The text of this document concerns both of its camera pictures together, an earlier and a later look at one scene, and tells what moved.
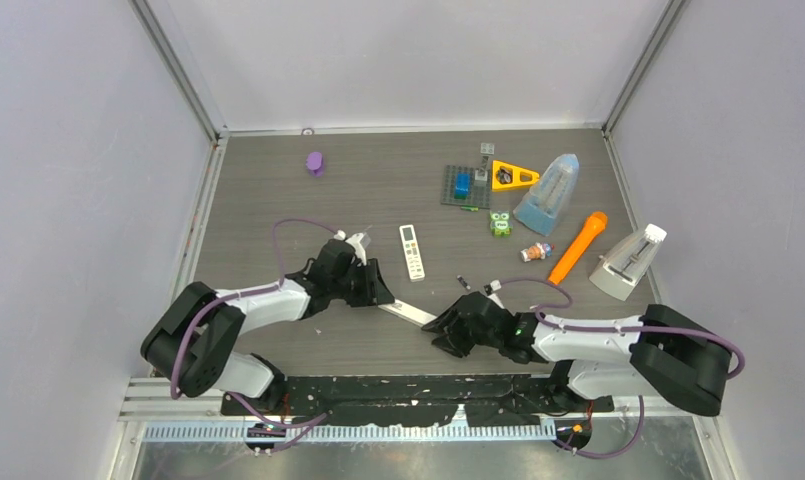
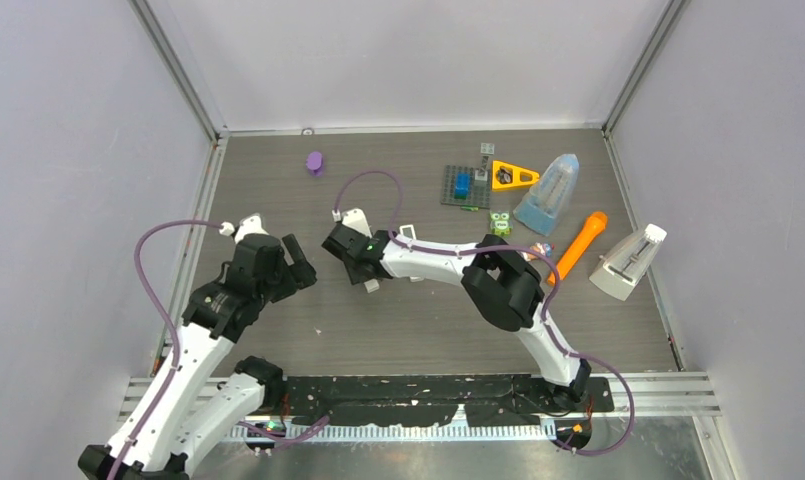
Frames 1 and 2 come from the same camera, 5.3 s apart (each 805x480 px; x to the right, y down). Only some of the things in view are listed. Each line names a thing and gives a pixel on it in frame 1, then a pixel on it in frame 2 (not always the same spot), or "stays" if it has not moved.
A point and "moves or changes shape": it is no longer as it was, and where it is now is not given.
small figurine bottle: x=537 y=251 stays
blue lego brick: x=462 y=185 stays
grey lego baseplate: x=479 y=195 stays
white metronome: x=624 y=265 stays
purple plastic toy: x=314 y=163 stays
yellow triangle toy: x=506 y=176 stays
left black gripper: x=373 y=291 to x=301 y=270
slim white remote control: x=407 y=312 moves or changes shape
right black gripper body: x=464 y=332 to x=355 y=278
